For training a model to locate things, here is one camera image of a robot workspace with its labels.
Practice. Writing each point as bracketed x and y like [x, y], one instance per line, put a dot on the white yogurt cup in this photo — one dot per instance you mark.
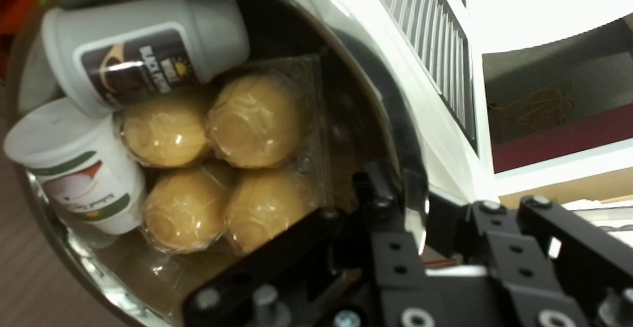
[79, 173]

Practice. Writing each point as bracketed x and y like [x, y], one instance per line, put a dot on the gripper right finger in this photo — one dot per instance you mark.
[524, 253]

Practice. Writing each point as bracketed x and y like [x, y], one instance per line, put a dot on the white slatted cabinet door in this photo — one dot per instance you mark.
[440, 45]

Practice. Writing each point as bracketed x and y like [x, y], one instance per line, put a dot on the tan toy egg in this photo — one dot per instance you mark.
[264, 208]
[165, 131]
[185, 208]
[254, 121]

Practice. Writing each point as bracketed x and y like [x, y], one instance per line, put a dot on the grey pepper shaker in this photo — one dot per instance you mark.
[143, 55]

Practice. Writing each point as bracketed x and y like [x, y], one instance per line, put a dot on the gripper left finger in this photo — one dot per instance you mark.
[395, 257]

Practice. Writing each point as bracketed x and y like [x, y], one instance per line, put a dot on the silver metal bowl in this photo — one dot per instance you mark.
[346, 119]

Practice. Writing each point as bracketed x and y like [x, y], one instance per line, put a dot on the white cabinet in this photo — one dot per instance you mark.
[390, 55]

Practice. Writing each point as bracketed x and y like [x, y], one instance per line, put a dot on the clear plastic egg carton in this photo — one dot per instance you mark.
[316, 134]

